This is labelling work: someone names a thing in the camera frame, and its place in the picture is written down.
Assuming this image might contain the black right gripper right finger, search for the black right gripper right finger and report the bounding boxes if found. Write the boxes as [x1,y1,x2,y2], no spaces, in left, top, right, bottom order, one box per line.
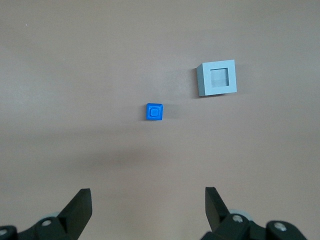
[199,186,309,240]

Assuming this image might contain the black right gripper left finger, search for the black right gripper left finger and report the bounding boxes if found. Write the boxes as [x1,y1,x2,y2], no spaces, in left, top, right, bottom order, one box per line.
[0,188,93,240]

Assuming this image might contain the blue plastic block part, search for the blue plastic block part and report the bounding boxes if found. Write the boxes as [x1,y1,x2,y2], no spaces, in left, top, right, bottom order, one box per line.
[144,102,165,123]

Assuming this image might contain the gray square socket base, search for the gray square socket base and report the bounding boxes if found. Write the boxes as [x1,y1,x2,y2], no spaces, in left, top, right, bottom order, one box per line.
[194,59,238,98]

